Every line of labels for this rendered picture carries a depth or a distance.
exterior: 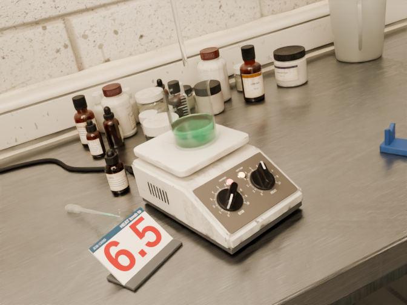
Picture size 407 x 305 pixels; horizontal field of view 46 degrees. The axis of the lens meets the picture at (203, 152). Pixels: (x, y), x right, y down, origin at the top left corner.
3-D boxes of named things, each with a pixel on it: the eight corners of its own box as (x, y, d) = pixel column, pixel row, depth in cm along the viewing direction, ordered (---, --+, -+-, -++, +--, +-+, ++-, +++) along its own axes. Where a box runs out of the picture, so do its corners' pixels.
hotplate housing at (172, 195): (306, 207, 62) (300, 152, 58) (232, 259, 55) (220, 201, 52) (199, 161, 78) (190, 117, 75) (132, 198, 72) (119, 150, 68)
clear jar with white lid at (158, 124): (148, 173, 78) (137, 129, 74) (158, 155, 83) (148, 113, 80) (183, 171, 76) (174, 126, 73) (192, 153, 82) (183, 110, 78)
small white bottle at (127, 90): (141, 118, 101) (132, 85, 97) (140, 123, 98) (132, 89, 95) (128, 120, 101) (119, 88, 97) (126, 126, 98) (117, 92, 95)
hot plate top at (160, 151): (253, 140, 64) (252, 134, 63) (182, 179, 58) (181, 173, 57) (197, 122, 73) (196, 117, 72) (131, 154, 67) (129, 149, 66)
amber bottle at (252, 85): (241, 97, 101) (233, 46, 96) (261, 92, 102) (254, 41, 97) (247, 103, 97) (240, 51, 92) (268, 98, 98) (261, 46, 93)
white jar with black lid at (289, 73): (287, 75, 108) (284, 44, 105) (314, 78, 104) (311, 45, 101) (269, 86, 104) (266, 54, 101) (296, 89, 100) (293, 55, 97)
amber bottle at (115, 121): (115, 149, 89) (103, 111, 85) (105, 146, 91) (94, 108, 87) (128, 142, 90) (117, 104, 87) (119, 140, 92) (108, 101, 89)
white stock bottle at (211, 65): (228, 103, 99) (220, 52, 94) (200, 105, 101) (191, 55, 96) (234, 92, 104) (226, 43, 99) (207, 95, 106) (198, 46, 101)
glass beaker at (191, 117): (188, 160, 61) (174, 98, 57) (165, 146, 66) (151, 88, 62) (232, 140, 64) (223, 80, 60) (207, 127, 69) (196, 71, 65)
